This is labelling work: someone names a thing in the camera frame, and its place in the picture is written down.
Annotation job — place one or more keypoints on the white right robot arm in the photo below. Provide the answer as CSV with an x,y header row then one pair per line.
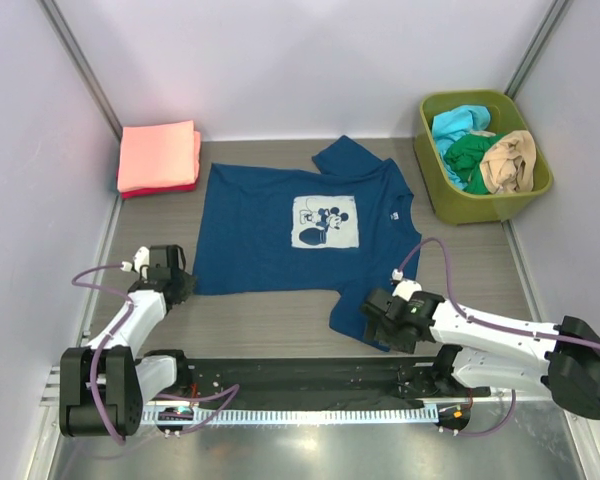
x,y
561,361

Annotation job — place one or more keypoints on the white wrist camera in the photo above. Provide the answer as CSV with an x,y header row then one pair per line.
x,y
140,259
402,286

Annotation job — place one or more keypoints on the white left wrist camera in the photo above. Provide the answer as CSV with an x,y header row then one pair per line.
x,y
140,259

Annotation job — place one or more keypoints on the blue Mickey Mouse t-shirt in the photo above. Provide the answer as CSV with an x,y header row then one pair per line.
x,y
344,227

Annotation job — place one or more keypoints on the green crumpled t-shirt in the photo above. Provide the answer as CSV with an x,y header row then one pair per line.
x,y
463,158

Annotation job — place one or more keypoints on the aluminium frame rail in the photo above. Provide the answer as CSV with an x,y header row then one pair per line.
x,y
51,393

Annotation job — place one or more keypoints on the folded pink t-shirt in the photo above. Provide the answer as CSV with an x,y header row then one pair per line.
x,y
158,157

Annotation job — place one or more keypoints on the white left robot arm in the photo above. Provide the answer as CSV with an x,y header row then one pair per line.
x,y
105,384

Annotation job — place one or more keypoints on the folded red t-shirt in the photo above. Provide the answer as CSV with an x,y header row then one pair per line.
x,y
142,192

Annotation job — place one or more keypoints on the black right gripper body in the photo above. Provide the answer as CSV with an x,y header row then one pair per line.
x,y
385,333

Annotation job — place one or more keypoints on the white slotted cable duct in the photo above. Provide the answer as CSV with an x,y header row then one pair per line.
x,y
180,416

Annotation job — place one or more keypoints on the beige crumpled t-shirt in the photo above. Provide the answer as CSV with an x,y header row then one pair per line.
x,y
508,166

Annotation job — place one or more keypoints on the light blue crumpled t-shirt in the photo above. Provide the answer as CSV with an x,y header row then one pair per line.
x,y
450,126

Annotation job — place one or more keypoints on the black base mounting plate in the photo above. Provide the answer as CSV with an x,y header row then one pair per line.
x,y
295,382

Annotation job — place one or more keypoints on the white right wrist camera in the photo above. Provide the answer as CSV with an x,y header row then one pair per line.
x,y
402,286

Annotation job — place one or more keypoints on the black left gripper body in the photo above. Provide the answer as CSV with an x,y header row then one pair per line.
x,y
185,284

